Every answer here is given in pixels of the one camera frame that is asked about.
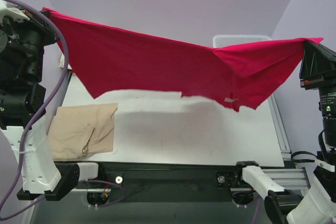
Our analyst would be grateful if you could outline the magenta red t shirt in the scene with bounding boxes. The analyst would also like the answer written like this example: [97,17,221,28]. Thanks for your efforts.
[41,7,324,113]

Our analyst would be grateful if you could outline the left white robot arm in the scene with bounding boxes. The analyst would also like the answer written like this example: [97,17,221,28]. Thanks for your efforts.
[1,7,106,201]

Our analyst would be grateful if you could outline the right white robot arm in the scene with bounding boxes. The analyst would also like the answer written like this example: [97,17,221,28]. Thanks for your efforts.
[232,41,335,223]

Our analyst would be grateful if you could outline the folded white t shirt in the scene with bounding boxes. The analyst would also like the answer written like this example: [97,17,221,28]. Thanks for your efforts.
[59,54,72,70]

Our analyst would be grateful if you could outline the white plastic basket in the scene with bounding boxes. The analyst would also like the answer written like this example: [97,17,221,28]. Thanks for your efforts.
[213,35,271,48]

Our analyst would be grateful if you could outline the folded beige t shirt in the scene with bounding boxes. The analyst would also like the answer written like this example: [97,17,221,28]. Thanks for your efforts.
[47,103,118,161]

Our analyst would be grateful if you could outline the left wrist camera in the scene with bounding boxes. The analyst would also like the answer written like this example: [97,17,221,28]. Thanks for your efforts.
[0,0,30,24]

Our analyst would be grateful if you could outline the aluminium right side rail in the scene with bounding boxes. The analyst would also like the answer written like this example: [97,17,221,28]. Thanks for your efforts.
[268,94,291,161]

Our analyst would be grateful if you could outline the aluminium rail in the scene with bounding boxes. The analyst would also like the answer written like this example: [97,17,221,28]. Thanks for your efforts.
[268,94,291,161]
[262,168,310,191]

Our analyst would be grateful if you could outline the aluminium front rail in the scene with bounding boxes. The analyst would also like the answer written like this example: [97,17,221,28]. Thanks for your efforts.
[262,168,310,191]

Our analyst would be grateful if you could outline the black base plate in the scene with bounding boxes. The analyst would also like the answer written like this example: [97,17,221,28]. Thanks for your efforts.
[76,162,254,203]

